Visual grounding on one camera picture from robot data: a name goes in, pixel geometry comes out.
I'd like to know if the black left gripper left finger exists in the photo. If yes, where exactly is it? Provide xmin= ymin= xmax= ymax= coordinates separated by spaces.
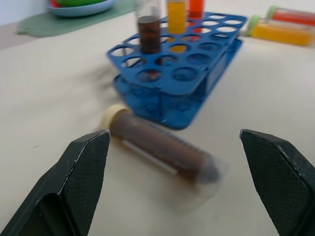
xmin=0 ymin=129 xmax=111 ymax=236

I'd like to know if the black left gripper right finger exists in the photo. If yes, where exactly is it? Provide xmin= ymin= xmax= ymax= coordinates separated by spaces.
xmin=239 ymin=128 xmax=315 ymax=236

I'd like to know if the brown tube with cream cap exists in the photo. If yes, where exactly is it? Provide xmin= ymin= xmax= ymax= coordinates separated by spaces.
xmin=100 ymin=103 xmax=229 ymax=211

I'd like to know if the blue test tube rack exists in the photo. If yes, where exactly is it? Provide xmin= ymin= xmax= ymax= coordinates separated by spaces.
xmin=106 ymin=11 xmax=249 ymax=130

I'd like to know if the yellow tube with green cap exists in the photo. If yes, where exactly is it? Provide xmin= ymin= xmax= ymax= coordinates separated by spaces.
xmin=246 ymin=14 xmax=314 ymax=46

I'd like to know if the orange tube with green cap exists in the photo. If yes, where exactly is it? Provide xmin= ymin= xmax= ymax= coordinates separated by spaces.
xmin=266 ymin=5 xmax=315 ymax=27

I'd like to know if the red-orange tube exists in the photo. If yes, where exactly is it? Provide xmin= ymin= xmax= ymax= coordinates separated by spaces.
xmin=188 ymin=0 xmax=206 ymax=19

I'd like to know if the green placemat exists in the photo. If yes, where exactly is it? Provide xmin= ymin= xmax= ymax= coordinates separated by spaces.
xmin=16 ymin=0 xmax=138 ymax=38

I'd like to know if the light blue plate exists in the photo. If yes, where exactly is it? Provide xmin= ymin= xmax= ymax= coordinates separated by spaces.
xmin=46 ymin=0 xmax=114 ymax=18

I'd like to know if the green round object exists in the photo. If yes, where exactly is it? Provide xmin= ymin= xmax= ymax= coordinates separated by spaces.
xmin=57 ymin=0 xmax=105 ymax=6

